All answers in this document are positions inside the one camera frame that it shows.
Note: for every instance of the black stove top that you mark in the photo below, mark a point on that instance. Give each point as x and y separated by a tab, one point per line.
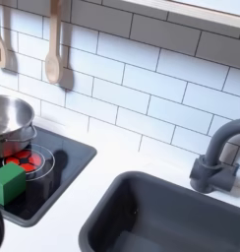
64	164

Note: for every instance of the wooden spoon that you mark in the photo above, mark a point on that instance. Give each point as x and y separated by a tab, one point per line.
53	62

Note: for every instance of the grey tap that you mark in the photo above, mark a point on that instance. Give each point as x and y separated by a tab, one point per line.
213	164

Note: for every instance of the grey sink basin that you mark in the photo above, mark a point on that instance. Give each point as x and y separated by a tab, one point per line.
177	213

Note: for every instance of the steel pot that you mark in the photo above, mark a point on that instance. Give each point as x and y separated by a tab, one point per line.
9	119

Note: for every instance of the green block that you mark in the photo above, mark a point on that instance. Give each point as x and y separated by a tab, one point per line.
7	183

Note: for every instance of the wooden shelf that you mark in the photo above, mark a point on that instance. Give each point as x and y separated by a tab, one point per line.
204	12

